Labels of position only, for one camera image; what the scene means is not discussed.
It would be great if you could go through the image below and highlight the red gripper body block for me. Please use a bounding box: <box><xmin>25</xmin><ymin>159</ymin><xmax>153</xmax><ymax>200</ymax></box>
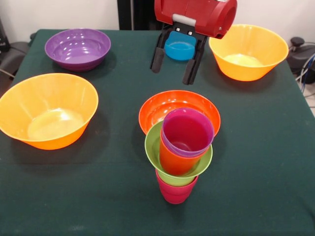
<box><xmin>154</xmin><ymin>0</ymin><xmax>238</xmax><ymax>40</ymax></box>

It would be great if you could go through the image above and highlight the red plastic bowl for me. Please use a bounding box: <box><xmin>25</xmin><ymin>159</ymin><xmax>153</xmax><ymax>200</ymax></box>
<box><xmin>138</xmin><ymin>89</ymin><xmax>221</xmax><ymax>138</ymax></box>

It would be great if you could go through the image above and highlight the pink plastic cup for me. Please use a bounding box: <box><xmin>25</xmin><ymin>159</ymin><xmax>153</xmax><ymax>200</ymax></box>
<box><xmin>155</xmin><ymin>169</ymin><xmax>199</xmax><ymax>204</ymax></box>

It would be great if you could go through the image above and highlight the green plastic bowl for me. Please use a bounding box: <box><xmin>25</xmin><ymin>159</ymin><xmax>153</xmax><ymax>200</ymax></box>
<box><xmin>144</xmin><ymin>121</ymin><xmax>213</xmax><ymax>178</ymax></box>

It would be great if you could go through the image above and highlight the red plastic cup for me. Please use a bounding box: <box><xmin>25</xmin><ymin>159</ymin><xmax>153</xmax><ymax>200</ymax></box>
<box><xmin>159</xmin><ymin>130</ymin><xmax>212</xmax><ymax>176</ymax></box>

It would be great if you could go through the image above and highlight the purple plastic bowl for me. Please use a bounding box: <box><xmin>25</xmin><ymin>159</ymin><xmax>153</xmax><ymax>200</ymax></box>
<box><xmin>44</xmin><ymin>28</ymin><xmax>112</xmax><ymax>72</ymax></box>

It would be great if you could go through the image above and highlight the blue plastic bowl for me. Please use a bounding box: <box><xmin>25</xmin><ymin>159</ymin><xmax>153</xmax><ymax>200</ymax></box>
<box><xmin>164</xmin><ymin>30</ymin><xmax>197</xmax><ymax>61</ymax></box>

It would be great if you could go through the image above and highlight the tangle of cables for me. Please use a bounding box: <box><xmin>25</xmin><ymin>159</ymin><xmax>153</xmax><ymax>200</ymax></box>
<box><xmin>294</xmin><ymin>41</ymin><xmax>315</xmax><ymax>99</ymax></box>

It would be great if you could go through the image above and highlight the black plug with cable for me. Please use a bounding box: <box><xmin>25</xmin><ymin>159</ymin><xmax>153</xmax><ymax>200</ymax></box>
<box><xmin>215</xmin><ymin>0</ymin><xmax>221</xmax><ymax>29</ymax></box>

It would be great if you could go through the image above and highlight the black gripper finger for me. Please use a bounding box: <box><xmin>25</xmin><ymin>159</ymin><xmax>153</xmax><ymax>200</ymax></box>
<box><xmin>182</xmin><ymin>34</ymin><xmax>209</xmax><ymax>86</ymax></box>
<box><xmin>150</xmin><ymin>23</ymin><xmax>174</xmax><ymax>74</ymax></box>

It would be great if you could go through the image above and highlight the green plastic cup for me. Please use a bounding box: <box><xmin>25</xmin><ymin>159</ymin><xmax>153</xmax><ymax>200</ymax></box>
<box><xmin>156</xmin><ymin>169</ymin><xmax>199</xmax><ymax>186</ymax></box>

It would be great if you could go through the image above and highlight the dark green table cloth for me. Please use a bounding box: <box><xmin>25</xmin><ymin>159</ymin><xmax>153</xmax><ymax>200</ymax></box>
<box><xmin>0</xmin><ymin>29</ymin><xmax>315</xmax><ymax>236</ymax></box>

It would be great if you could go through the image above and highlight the large orange plastic bowl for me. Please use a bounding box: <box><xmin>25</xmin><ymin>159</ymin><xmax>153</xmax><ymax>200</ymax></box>
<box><xmin>0</xmin><ymin>73</ymin><xmax>99</xmax><ymax>150</ymax></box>
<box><xmin>208</xmin><ymin>24</ymin><xmax>289</xmax><ymax>82</ymax></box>

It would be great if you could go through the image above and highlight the purple plastic cup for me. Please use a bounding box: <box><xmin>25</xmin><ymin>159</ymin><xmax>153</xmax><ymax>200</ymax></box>
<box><xmin>161</xmin><ymin>107</ymin><xmax>215</xmax><ymax>158</ymax></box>

